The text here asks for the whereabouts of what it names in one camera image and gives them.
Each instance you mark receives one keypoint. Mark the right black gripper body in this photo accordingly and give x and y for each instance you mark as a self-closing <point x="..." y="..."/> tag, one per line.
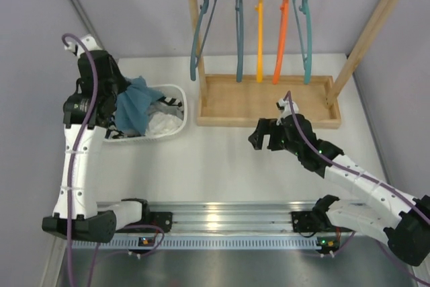
<point x="292" y="146"/>

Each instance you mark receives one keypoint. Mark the aluminium mounting rail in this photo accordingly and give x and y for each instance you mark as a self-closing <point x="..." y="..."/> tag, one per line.
<point x="229" y="226"/>

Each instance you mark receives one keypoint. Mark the wooden clothes rack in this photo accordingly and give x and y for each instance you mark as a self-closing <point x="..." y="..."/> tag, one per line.
<point x="224" y="102"/>

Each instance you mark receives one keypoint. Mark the orange hanger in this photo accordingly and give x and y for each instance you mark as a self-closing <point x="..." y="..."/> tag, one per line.
<point x="283" y="31"/>

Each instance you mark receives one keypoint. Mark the black white striped garment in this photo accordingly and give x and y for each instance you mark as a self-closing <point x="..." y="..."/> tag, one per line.
<point x="113" y="133"/>

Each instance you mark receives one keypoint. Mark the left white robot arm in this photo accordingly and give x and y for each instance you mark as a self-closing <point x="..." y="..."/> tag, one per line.
<point x="76" y="215"/>

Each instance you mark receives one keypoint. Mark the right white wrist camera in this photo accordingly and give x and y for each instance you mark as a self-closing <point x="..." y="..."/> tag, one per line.
<point x="285" y="107"/>

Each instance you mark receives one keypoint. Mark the white plastic laundry basket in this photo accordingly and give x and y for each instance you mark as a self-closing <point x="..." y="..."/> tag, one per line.
<point x="168" y="90"/>

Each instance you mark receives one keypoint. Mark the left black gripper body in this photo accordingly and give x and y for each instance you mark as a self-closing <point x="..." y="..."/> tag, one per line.
<point x="109" y="90"/>

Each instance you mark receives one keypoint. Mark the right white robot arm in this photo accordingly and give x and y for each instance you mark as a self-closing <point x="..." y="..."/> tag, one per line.
<point x="396" y="219"/>

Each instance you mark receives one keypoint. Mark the yellow hanger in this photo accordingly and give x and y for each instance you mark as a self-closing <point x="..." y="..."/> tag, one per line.
<point x="259" y="73"/>

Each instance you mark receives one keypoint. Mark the teal blue tank top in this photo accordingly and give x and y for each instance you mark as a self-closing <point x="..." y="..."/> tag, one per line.
<point x="132" y="105"/>

